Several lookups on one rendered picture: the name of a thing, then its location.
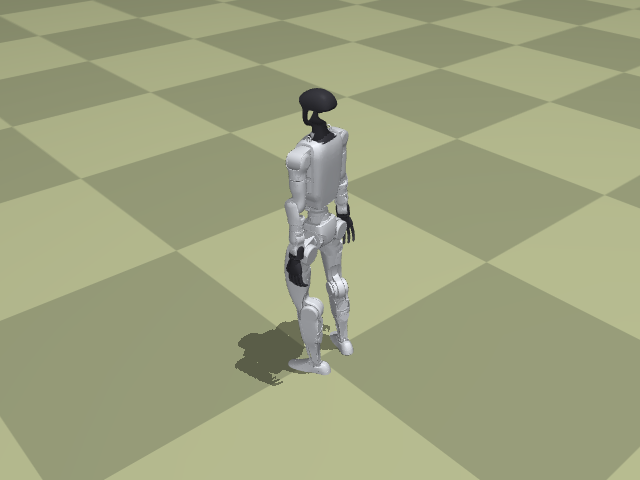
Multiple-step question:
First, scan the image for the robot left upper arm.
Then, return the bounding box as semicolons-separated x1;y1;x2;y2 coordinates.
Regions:
286;146;311;214

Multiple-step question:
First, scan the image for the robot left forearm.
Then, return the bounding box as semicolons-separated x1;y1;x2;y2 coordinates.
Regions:
285;200;305;257

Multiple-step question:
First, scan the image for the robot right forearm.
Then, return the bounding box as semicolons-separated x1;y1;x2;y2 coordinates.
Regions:
334;174;348;214

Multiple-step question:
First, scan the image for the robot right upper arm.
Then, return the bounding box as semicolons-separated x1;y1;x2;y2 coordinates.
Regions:
329;126;349;180

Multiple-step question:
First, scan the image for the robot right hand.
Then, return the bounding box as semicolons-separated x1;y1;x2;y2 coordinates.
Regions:
336;204;355;244

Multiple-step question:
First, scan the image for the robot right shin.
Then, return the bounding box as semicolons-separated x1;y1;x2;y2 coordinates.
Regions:
329;277;350;342

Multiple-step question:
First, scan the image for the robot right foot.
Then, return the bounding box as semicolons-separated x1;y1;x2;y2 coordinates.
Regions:
330;331;354;355

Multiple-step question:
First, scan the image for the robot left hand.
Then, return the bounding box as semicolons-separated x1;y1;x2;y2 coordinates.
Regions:
286;246;308;287

